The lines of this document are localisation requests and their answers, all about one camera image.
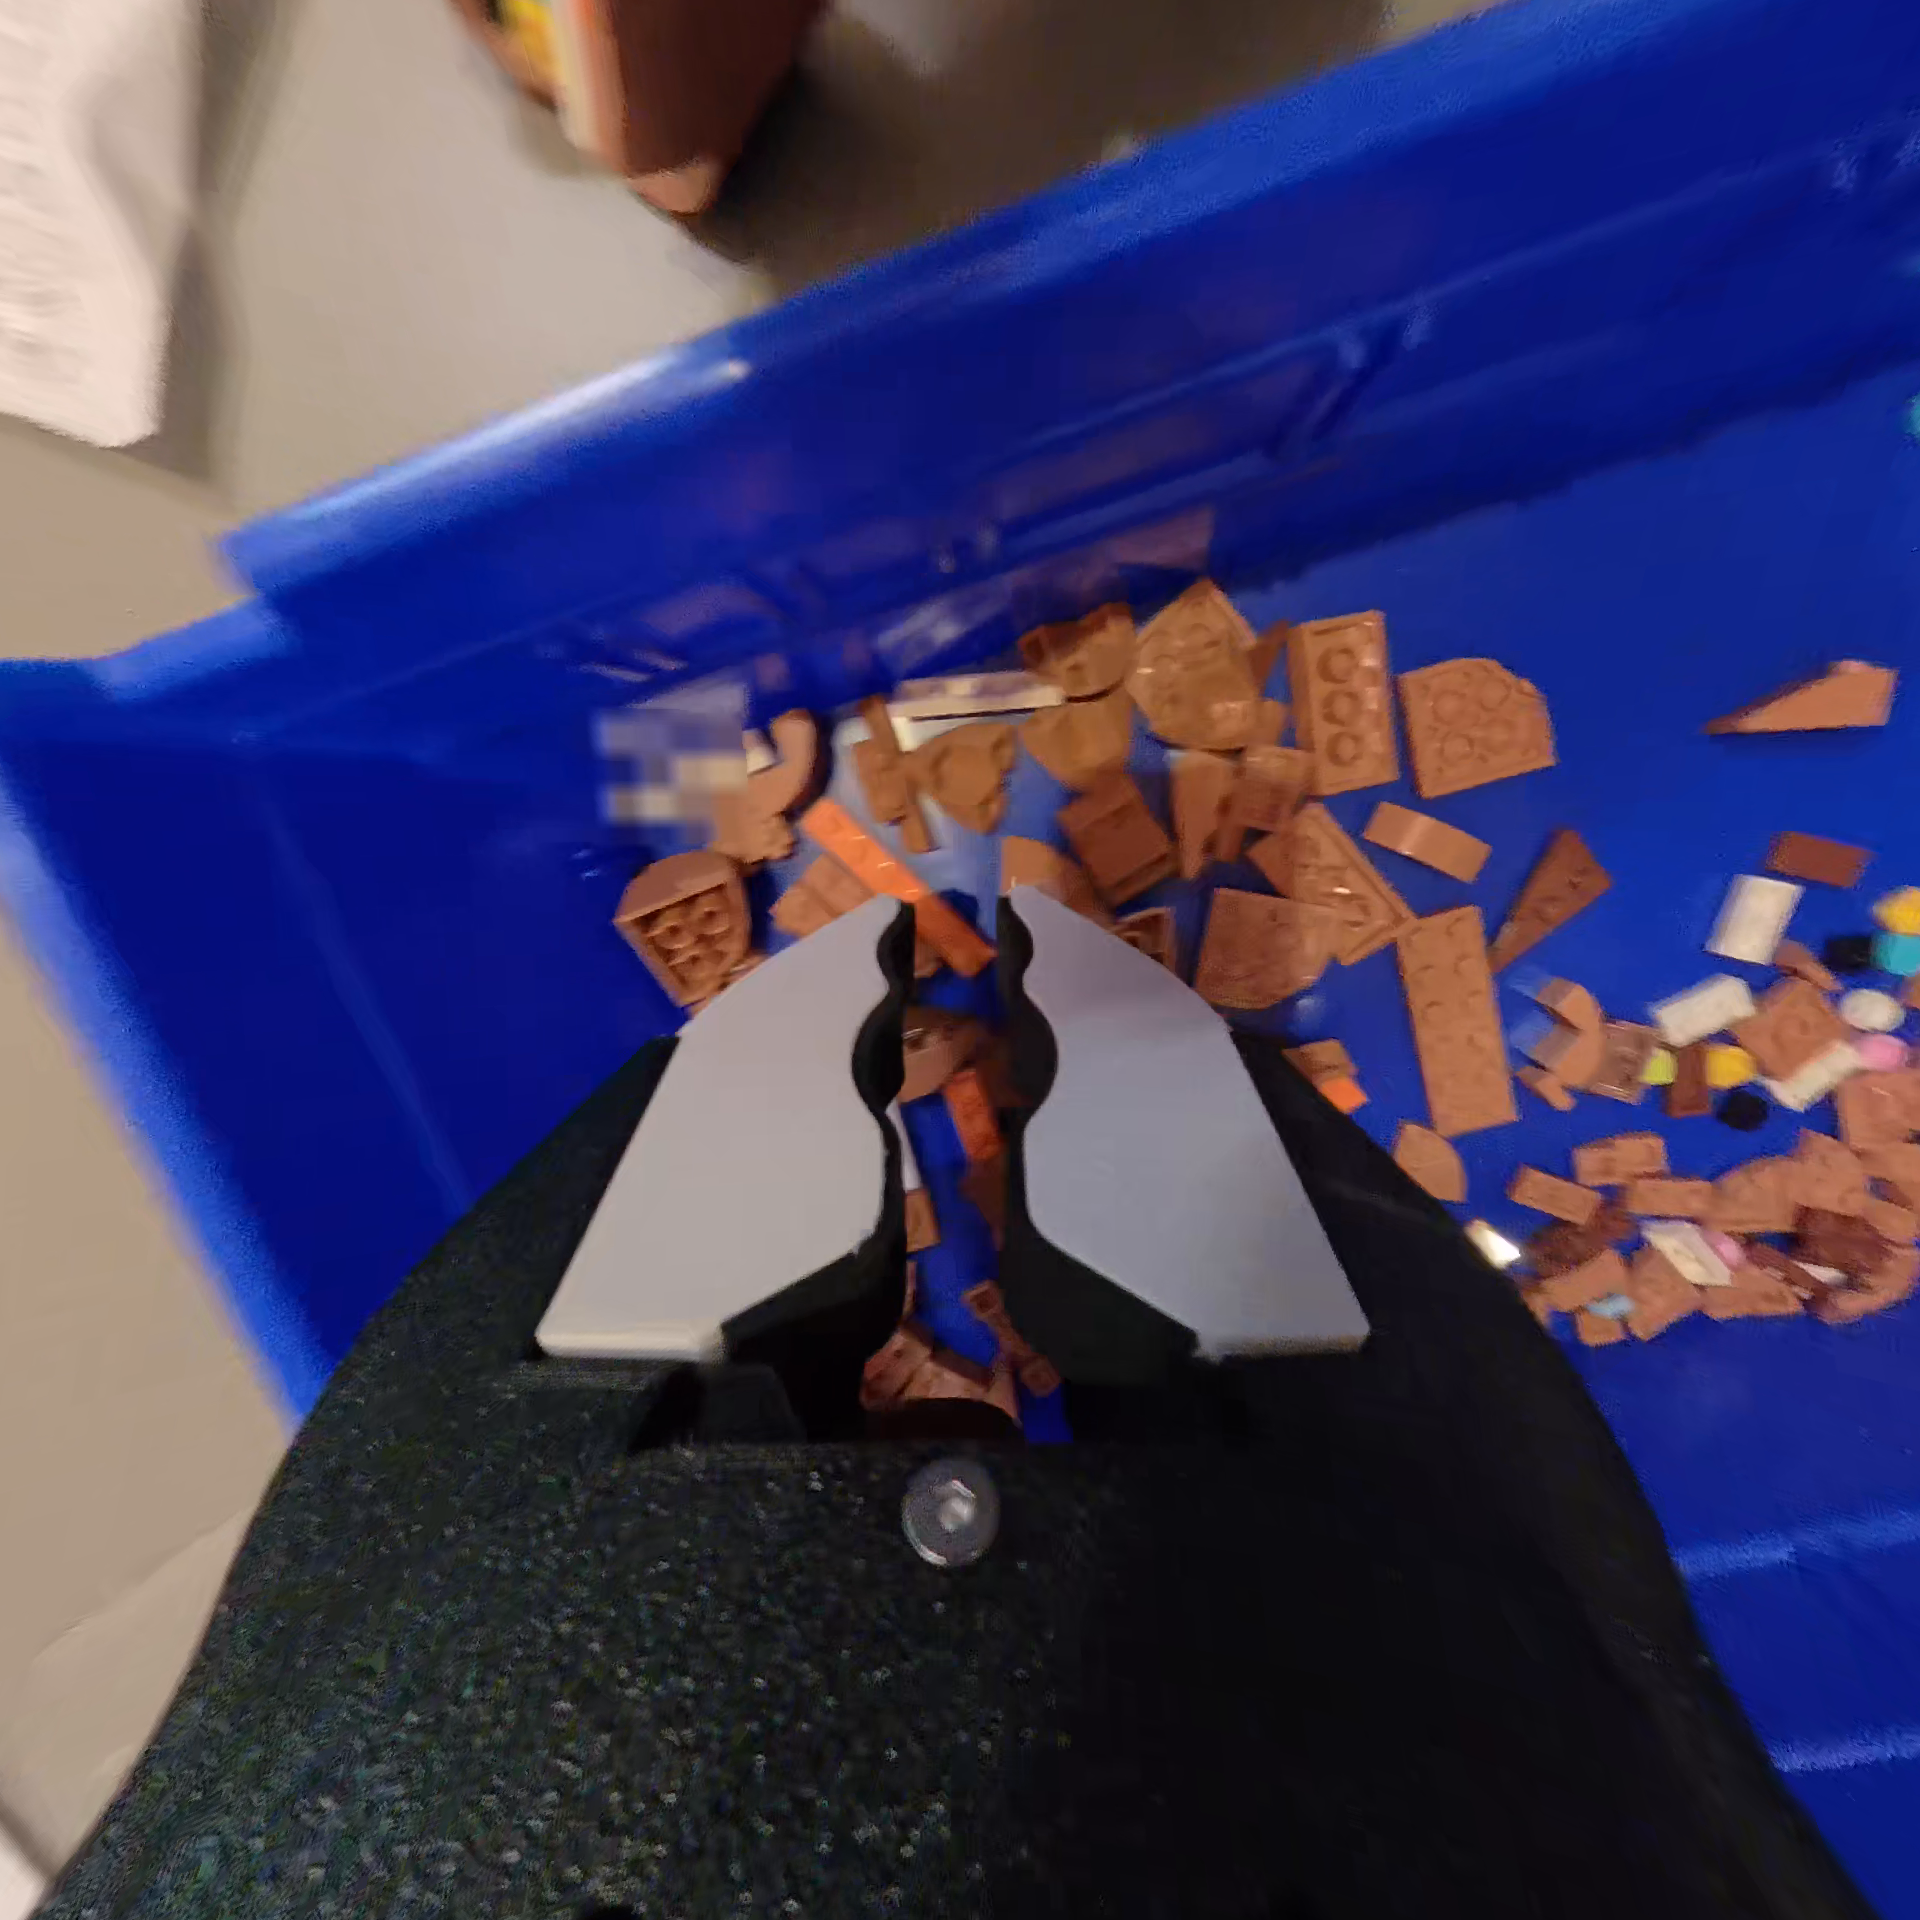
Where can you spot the blue plastic bin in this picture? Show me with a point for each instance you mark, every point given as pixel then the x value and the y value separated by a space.
pixel 1198 378

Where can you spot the brown box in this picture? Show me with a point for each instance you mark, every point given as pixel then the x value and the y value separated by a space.
pixel 672 88

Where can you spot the brown lego slope brick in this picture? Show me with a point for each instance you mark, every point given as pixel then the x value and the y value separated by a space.
pixel 1800 701

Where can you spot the pile of brown lego pieces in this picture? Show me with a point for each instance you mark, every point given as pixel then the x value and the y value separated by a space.
pixel 1455 1020

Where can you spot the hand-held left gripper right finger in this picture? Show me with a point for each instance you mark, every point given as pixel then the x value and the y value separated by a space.
pixel 1169 1170

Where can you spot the white paper sheets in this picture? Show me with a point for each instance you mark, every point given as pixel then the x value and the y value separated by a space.
pixel 81 209

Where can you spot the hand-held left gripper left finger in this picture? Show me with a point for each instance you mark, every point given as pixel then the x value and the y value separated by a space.
pixel 734 1170

